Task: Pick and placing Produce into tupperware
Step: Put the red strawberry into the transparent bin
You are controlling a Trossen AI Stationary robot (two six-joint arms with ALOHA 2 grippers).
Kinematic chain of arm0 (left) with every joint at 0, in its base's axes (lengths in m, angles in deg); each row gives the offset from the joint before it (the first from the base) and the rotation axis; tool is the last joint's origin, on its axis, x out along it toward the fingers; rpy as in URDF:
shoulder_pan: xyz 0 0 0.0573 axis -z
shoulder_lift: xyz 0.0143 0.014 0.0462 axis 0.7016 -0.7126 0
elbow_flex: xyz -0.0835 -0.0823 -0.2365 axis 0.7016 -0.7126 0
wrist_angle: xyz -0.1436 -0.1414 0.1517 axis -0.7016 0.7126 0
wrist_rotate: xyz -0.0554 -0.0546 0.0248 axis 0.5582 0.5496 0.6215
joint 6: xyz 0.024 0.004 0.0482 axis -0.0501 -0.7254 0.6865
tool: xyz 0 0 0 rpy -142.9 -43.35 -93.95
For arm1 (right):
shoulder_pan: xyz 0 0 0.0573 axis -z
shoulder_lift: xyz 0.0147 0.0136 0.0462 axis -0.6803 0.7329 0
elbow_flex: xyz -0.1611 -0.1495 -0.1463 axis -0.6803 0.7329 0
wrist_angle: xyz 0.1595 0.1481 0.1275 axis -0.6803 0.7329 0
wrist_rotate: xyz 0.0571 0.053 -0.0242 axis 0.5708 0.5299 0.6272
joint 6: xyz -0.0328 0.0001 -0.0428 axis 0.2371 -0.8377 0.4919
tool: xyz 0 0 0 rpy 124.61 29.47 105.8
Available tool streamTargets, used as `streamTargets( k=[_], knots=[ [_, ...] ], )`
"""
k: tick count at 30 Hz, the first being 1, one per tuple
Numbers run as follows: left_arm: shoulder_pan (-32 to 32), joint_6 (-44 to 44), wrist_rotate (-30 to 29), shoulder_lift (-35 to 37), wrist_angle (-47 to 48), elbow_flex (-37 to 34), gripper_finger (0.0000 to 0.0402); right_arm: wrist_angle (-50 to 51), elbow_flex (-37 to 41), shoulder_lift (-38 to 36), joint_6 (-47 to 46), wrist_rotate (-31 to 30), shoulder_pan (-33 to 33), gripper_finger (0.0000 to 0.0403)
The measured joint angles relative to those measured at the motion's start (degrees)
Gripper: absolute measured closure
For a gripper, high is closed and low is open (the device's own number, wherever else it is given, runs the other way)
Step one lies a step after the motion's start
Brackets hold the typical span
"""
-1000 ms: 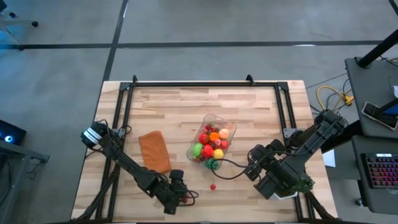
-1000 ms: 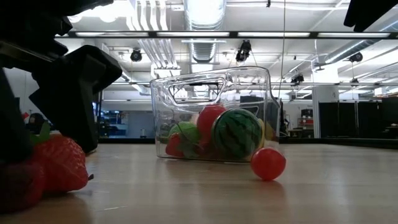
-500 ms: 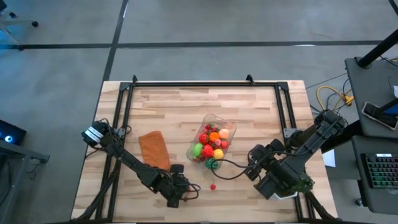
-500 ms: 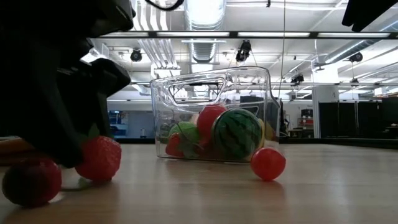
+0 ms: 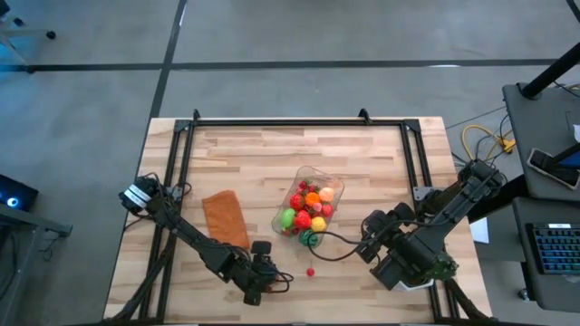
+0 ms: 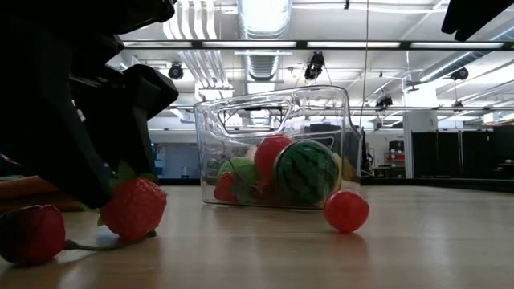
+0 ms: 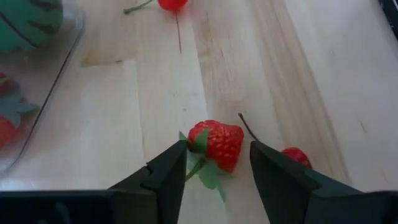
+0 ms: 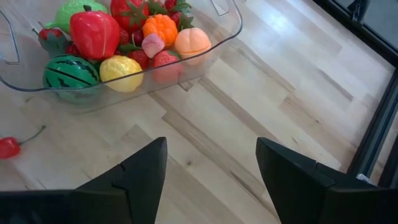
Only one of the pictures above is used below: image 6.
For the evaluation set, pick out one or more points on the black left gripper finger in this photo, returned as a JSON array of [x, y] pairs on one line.
[[148, 120], [60, 160]]

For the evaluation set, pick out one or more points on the yellow plastic lemon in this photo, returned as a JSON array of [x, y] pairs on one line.
[[346, 170]]

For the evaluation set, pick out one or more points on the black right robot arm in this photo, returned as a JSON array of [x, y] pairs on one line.
[[474, 16]]

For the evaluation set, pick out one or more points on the dark red plastic cherry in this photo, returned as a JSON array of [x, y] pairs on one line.
[[32, 234]]

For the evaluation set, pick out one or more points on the silver ceiling duct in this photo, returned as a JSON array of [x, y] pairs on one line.
[[265, 24]]

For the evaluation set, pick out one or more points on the red plastic bell pepper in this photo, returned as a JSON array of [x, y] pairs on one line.
[[271, 154]]

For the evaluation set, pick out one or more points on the shelf with boxes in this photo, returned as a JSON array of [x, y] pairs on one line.
[[395, 156]]

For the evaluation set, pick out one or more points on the red plastic strawberry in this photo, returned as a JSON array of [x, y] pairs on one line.
[[225, 188], [134, 208]]

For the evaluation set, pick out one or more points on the bright red plastic cherry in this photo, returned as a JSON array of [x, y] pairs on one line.
[[346, 211]]

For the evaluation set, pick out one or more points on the pale orange plastic peach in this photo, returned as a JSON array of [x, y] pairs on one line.
[[251, 153]]

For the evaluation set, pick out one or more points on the black partition panels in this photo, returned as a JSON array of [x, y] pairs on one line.
[[449, 152]]

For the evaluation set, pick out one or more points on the clear plastic tupperware container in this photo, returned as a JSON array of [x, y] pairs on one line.
[[321, 108]]

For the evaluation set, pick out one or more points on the green striped plastic watermelon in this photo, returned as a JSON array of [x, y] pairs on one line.
[[305, 172]]

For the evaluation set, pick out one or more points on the green plastic lime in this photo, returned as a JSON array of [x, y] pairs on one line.
[[241, 168]]

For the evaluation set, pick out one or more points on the black ceiling mounted camera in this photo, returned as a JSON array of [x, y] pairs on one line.
[[459, 74], [176, 71], [315, 66], [384, 102]]

